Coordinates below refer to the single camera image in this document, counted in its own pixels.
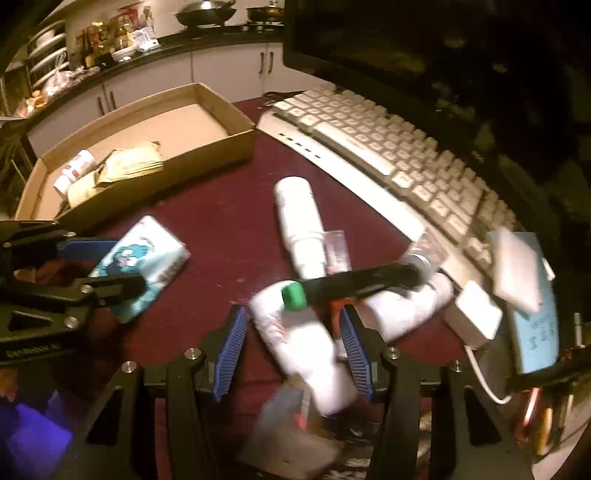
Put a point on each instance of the dish rack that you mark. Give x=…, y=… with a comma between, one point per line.
x=46, y=50

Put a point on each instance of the group of condiment bottles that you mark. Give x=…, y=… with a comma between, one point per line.
x=111, y=37

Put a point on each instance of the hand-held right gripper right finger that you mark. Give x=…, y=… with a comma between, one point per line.
x=355, y=355

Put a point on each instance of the black monitor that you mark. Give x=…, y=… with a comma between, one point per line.
x=415, y=55

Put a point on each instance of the grey flat packet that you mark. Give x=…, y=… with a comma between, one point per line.
x=286, y=438

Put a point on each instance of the lidded cooking pot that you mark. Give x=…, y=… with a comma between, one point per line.
x=265, y=11

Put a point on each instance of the small clear cup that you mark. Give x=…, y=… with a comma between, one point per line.
x=336, y=249

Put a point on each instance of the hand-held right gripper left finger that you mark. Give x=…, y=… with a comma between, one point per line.
x=231, y=350

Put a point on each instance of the small white red-label bottle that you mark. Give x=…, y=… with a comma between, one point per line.
x=76, y=168

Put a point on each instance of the clear plastic bag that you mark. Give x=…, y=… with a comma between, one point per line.
x=60, y=78

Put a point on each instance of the white squeeze tube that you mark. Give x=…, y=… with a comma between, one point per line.
x=401, y=309

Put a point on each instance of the brown produce pile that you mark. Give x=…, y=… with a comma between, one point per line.
x=39, y=99

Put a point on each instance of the grey kitchen base cabinets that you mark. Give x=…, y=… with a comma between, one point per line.
x=221, y=67

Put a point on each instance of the beige snack packet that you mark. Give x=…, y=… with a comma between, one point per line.
x=85, y=189
x=134, y=161

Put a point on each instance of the cardboard box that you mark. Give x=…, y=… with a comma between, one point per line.
x=184, y=124

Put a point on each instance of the metal shelf rack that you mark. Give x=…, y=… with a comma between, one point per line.
x=11, y=147

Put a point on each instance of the black kitchen countertop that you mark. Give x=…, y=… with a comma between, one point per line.
x=194, y=40

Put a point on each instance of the blue cartoon tissue pack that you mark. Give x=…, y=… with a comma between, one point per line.
x=138, y=258

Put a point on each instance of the black wok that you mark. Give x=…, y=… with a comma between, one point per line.
x=205, y=14

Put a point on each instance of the blue white packet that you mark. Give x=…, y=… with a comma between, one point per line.
x=145, y=39

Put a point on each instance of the white bowl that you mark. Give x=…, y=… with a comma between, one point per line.
x=123, y=54

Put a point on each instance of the white charger adapter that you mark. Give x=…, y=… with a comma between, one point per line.
x=473, y=314

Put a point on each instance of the white foam block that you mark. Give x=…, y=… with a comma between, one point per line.
x=515, y=272

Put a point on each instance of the white plastic bottle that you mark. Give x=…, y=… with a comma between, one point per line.
x=304, y=346
x=298, y=217

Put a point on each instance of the black marker green cap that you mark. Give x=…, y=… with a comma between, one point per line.
x=360, y=279

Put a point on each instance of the white keyboard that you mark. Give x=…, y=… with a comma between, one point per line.
x=392, y=152

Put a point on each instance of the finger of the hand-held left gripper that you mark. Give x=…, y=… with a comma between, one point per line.
x=115, y=288
x=87, y=249

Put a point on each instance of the blue notebook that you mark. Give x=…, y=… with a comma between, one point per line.
x=538, y=332

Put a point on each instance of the bundle of pens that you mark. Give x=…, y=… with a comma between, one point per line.
x=549, y=424

